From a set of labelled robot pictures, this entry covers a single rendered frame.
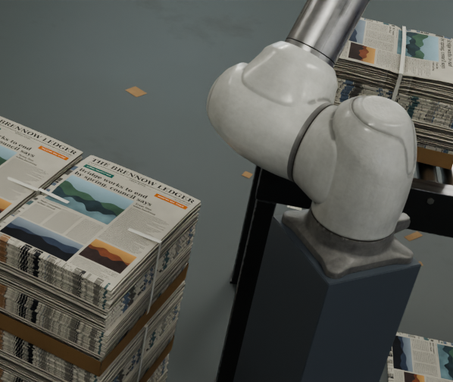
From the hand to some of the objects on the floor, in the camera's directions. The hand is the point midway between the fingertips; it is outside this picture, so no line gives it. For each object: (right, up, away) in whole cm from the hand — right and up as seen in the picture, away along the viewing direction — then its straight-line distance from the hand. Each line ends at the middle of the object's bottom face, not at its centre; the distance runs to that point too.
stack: (-151, -95, +20) cm, 180 cm away
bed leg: (-68, -68, +85) cm, 128 cm away
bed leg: (-74, -95, +43) cm, 128 cm away
